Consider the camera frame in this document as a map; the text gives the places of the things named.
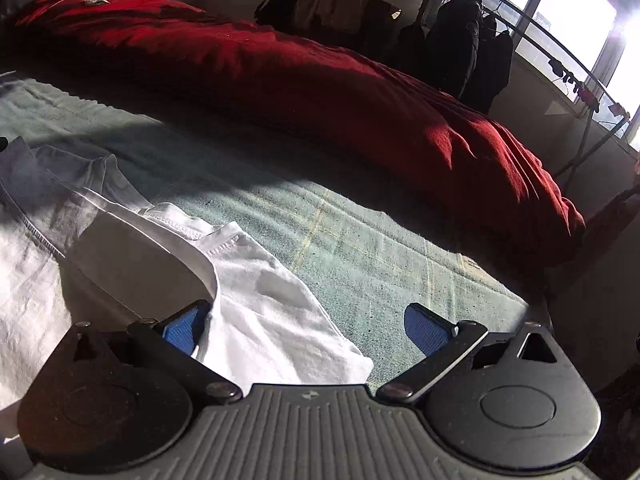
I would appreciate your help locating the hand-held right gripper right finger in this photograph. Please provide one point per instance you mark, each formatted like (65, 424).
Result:
(425, 331)

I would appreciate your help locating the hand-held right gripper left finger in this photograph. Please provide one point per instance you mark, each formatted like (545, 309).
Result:
(185, 331)

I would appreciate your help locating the white printed t-shirt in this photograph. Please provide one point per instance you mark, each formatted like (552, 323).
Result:
(260, 310)

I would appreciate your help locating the metal clothes drying rack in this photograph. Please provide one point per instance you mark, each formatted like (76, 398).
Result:
(586, 137)

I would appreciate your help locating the row of clothes pegs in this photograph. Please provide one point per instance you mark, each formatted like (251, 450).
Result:
(582, 91)

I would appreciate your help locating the orange hanging clothes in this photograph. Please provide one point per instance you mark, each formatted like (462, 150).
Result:
(325, 7)

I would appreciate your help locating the green plaid bed sheet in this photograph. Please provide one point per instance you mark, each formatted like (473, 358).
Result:
(375, 260)

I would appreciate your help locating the red quilt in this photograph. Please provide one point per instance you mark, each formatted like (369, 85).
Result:
(300, 100)

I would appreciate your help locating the plain black jacket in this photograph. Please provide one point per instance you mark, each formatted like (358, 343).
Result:
(492, 70)

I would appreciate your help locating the black jacket with badge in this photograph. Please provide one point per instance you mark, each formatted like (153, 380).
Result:
(450, 50)

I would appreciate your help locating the hanging dark bag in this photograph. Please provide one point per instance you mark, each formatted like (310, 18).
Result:
(410, 42)

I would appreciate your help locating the dark hanging garment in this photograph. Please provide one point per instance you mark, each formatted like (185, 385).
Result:
(275, 2)

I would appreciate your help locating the window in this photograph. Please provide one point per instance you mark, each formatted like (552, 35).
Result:
(575, 20)

